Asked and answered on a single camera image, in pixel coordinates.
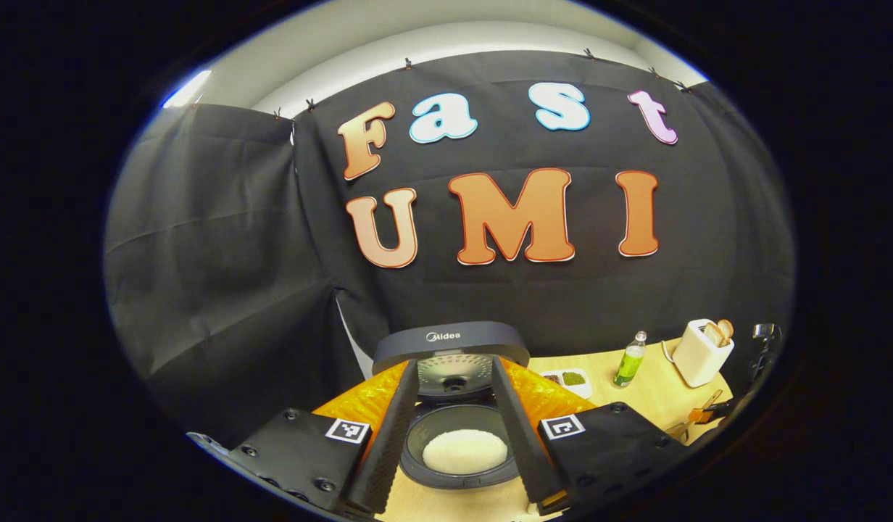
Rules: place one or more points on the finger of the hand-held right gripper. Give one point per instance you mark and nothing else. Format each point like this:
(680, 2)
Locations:
(702, 416)

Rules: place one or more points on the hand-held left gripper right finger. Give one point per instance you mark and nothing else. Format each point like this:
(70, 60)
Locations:
(522, 442)

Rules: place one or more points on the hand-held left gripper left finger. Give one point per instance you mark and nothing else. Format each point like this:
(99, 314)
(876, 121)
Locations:
(385, 449)

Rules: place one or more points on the white rice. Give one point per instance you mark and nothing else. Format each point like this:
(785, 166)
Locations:
(464, 451)

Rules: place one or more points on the black and silver rice cooker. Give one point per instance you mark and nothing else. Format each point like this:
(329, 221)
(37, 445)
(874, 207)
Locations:
(454, 341)

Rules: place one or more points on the toasted bread slice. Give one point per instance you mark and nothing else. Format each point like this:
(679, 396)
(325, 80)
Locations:
(712, 335)
(726, 328)

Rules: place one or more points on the white toaster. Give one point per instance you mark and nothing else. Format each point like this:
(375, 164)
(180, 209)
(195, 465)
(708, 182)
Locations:
(696, 359)

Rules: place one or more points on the white divided bean dish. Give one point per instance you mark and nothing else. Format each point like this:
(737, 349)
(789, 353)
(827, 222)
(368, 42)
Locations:
(573, 378)

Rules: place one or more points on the green label drink bottle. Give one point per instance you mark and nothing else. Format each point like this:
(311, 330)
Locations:
(629, 362)

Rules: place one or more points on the row of small backdrop clamps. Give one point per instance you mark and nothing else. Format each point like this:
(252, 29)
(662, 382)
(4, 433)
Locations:
(408, 64)

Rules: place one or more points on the long ceiling light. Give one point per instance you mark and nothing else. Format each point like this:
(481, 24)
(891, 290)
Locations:
(185, 90)

